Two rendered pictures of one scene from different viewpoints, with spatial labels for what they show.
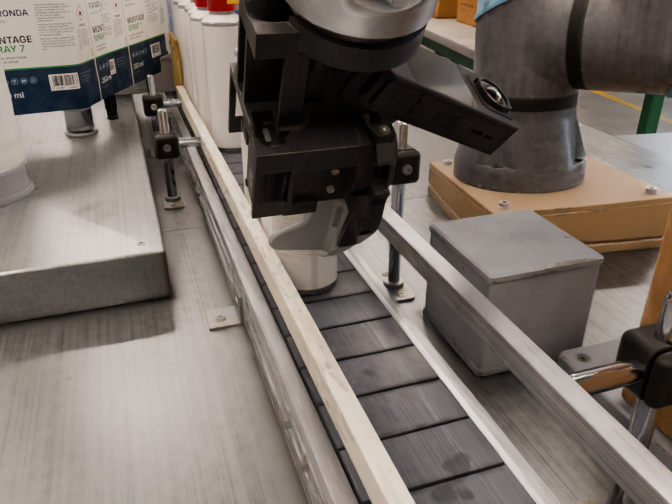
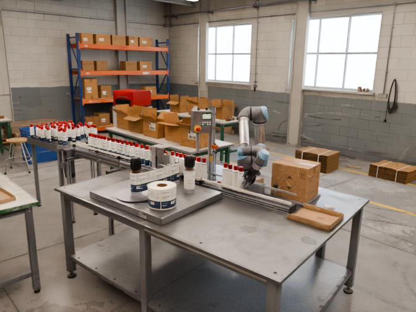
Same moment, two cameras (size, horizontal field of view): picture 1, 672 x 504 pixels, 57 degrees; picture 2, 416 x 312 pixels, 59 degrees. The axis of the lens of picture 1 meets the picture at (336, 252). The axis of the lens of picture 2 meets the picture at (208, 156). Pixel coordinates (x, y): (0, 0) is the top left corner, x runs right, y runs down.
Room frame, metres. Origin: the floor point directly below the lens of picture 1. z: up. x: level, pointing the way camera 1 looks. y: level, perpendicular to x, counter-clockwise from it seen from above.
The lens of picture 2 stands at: (-1.74, 1.73, 1.87)
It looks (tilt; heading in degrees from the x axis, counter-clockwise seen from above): 14 degrees down; 327
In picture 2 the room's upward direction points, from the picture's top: 1 degrees clockwise
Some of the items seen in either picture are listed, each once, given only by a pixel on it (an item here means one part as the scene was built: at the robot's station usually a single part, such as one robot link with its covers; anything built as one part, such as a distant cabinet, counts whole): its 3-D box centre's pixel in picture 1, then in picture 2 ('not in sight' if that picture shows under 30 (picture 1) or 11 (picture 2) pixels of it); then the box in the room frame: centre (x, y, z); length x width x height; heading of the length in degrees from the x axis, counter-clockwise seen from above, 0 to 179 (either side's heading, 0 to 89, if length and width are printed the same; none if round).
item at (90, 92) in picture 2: not in sight; (122, 83); (8.28, -1.85, 1.26); 2.78 x 0.61 x 2.51; 101
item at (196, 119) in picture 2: not in sight; (201, 121); (0.93, 0.09, 1.38); 0.17 x 0.10 x 0.19; 74
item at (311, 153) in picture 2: not in sight; (316, 159); (2.75, -3.55, 0.16); 0.65 x 0.54 x 0.32; 15
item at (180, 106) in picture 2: not in sight; (179, 103); (5.56, -2.16, 0.97); 0.51 x 0.36 x 0.37; 104
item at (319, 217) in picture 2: not in sight; (315, 215); (-0.15, -0.18, 0.85); 0.30 x 0.26 x 0.04; 19
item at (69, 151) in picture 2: not in sight; (68, 163); (2.60, 0.88, 0.71); 0.15 x 0.12 x 0.34; 109
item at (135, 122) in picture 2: not in sight; (140, 120); (3.69, -0.46, 0.97); 0.44 x 0.38 x 0.37; 105
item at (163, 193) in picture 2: not in sight; (162, 194); (0.51, 0.67, 0.95); 0.20 x 0.20 x 0.14
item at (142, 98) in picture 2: not in sight; (132, 116); (6.42, -1.39, 0.61); 0.70 x 0.60 x 1.22; 22
